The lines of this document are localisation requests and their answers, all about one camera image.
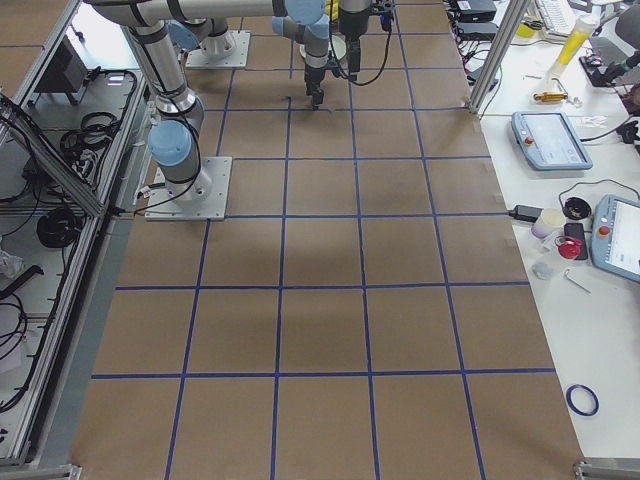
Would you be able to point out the white paper cup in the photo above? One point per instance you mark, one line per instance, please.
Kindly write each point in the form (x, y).
(549, 220)

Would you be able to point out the teach pendant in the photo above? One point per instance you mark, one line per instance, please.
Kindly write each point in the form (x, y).
(549, 142)
(615, 237)

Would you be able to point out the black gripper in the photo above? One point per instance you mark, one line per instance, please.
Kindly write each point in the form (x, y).
(349, 26)
(314, 76)

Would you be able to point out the far teach pendant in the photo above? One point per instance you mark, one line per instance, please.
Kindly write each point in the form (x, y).
(549, 142)

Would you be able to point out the black power adapter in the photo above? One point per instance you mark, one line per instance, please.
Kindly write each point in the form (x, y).
(525, 213)

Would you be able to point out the yellow white bottle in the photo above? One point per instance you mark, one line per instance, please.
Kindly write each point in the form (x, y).
(583, 28)

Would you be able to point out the black small bowl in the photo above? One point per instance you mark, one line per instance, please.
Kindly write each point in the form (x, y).
(576, 209)

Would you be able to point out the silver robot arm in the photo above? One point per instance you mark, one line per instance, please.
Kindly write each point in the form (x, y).
(330, 33)
(186, 36)

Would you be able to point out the near teach pendant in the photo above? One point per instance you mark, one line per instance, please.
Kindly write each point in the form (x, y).
(615, 237)

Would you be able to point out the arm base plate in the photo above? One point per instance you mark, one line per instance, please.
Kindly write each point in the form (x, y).
(206, 199)
(226, 51)

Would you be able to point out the yellow handled screwdriver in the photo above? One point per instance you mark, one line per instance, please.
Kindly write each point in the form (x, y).
(550, 97)

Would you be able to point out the metal allen key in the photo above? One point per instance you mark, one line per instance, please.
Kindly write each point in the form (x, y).
(567, 276)

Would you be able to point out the light green plate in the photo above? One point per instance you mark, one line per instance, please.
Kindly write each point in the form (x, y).
(338, 44)

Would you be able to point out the aluminium frame post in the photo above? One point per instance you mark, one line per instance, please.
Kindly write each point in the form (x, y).
(512, 16)

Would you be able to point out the black smartphone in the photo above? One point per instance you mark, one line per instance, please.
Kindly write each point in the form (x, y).
(576, 231)

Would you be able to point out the blue tape roll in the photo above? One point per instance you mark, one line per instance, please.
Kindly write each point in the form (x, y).
(582, 400)

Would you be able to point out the red round object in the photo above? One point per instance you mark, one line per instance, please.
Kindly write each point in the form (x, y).
(568, 247)

